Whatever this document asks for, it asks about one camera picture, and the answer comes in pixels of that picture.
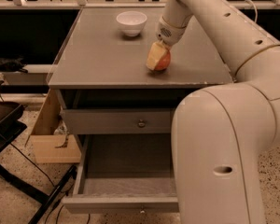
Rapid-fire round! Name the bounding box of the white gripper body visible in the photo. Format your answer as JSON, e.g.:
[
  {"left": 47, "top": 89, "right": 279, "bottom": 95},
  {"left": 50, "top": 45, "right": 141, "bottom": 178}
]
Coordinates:
[{"left": 156, "top": 16, "right": 187, "bottom": 49}]

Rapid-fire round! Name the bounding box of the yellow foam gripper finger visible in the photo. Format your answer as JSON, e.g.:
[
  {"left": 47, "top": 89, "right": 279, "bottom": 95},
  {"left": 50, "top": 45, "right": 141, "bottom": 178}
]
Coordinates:
[{"left": 147, "top": 41, "right": 169, "bottom": 71}]

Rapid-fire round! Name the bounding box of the red apple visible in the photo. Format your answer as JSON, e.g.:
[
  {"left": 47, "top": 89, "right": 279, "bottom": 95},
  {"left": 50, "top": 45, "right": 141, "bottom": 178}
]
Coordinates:
[{"left": 154, "top": 51, "right": 171, "bottom": 71}]

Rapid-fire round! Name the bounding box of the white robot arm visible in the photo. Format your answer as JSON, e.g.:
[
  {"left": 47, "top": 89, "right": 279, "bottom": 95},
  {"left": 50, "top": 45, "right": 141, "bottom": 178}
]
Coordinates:
[{"left": 147, "top": 0, "right": 280, "bottom": 224}]

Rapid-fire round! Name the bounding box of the grey wooden drawer cabinet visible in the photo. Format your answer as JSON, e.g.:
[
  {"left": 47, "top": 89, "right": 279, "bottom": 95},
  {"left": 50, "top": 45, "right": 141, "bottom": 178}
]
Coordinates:
[{"left": 47, "top": 7, "right": 234, "bottom": 142}]

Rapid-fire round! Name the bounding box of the closed grey upper drawer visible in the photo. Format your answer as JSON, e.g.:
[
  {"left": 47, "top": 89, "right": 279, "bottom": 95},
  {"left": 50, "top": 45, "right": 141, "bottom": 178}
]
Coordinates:
[{"left": 61, "top": 108, "right": 172, "bottom": 134}]

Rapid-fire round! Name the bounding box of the open grey middle drawer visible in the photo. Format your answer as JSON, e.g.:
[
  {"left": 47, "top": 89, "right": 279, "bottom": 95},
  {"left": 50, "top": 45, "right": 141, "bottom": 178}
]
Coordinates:
[{"left": 63, "top": 133, "right": 178, "bottom": 214}]

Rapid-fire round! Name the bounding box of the white ceramic bowl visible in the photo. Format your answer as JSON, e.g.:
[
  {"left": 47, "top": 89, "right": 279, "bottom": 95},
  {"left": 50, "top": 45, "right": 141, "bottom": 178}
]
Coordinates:
[{"left": 116, "top": 11, "right": 147, "bottom": 37}]

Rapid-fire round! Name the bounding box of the metal railing beam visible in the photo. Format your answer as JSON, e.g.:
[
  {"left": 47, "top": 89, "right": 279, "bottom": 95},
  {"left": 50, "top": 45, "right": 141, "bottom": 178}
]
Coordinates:
[{"left": 0, "top": 64, "right": 56, "bottom": 86}]

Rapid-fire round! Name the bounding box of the cardboard box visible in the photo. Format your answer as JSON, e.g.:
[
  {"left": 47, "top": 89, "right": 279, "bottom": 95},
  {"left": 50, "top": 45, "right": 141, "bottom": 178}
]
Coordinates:
[{"left": 29, "top": 90, "right": 81, "bottom": 163}]

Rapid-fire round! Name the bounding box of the white cable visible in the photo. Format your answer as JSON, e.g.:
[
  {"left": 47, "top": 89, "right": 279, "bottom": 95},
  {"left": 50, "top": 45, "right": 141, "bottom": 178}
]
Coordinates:
[{"left": 244, "top": 0, "right": 259, "bottom": 23}]

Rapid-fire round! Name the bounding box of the black cart frame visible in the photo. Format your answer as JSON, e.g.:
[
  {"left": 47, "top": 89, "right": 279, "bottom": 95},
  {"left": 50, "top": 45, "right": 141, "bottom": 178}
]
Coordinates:
[{"left": 0, "top": 100, "right": 78, "bottom": 224}]

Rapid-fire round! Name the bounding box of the black floor cable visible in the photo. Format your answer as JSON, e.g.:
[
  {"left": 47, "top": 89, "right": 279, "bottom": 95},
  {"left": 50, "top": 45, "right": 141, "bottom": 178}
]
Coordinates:
[{"left": 9, "top": 142, "right": 91, "bottom": 224}]

